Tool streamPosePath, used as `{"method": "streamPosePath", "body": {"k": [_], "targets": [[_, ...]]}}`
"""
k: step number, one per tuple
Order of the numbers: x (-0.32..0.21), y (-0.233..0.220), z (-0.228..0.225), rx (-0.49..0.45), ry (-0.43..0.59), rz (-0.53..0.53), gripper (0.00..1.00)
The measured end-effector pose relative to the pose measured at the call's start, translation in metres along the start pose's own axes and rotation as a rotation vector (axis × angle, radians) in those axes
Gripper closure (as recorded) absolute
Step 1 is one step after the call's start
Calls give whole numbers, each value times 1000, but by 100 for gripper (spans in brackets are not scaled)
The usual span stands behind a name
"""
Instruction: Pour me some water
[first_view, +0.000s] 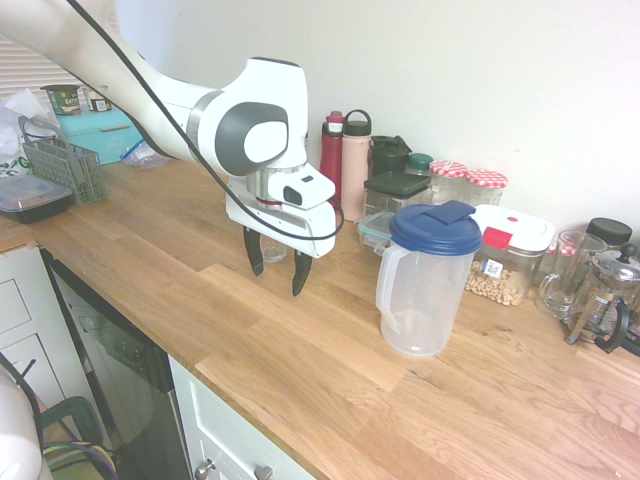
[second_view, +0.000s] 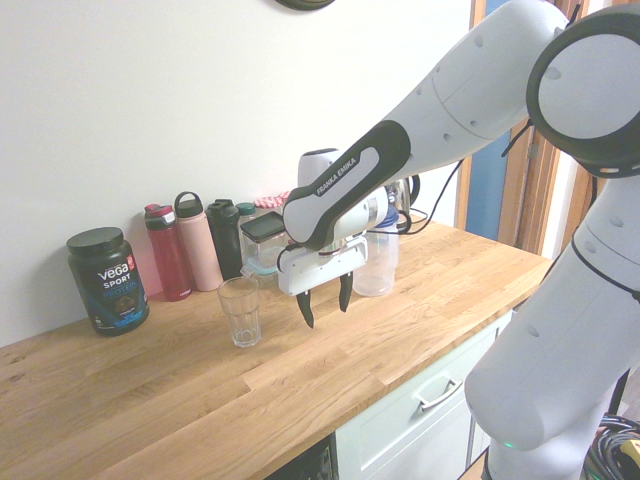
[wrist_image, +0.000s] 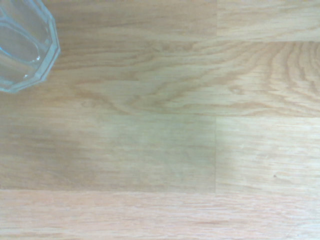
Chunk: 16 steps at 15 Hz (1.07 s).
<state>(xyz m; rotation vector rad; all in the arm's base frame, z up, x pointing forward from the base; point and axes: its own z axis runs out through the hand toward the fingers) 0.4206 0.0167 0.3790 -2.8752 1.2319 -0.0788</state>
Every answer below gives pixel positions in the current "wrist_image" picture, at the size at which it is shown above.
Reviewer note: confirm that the clear faceted drinking glass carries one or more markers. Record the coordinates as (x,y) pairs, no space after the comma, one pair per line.
(22,45)

